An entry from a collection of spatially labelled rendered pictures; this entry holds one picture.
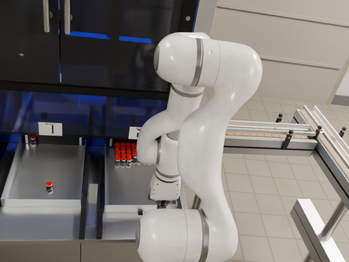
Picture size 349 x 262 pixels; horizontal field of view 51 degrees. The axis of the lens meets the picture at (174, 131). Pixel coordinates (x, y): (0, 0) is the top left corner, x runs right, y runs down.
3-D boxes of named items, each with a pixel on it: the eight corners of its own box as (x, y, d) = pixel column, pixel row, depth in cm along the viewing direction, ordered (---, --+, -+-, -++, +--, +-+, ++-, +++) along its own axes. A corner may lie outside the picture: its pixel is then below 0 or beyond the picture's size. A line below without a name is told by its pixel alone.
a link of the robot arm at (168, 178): (180, 159, 124) (179, 166, 126) (155, 158, 122) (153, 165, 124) (185, 176, 117) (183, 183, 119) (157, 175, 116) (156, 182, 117)
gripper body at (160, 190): (181, 165, 125) (176, 189, 131) (151, 164, 123) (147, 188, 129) (185, 180, 119) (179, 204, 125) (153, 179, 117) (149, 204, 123)
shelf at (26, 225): (8, 146, 151) (8, 142, 150) (174, 152, 166) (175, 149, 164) (-26, 245, 114) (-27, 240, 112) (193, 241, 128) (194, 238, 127)
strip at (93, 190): (89, 194, 135) (89, 183, 131) (97, 195, 135) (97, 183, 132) (86, 225, 124) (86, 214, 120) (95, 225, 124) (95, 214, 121)
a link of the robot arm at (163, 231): (203, 302, 91) (226, 241, 77) (128, 302, 88) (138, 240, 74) (196, 259, 101) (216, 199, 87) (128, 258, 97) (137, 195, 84)
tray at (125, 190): (104, 149, 156) (104, 143, 154) (164, 151, 162) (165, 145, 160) (104, 211, 130) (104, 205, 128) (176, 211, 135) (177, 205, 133)
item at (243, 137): (176, 154, 168) (182, 126, 159) (172, 133, 180) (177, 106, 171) (311, 158, 182) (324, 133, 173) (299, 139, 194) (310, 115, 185)
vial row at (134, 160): (114, 160, 151) (115, 152, 149) (157, 161, 155) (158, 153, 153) (114, 164, 150) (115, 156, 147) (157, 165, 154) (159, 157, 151)
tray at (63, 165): (21, 143, 151) (20, 136, 149) (85, 145, 157) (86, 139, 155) (1, 206, 124) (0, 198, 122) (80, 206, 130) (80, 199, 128)
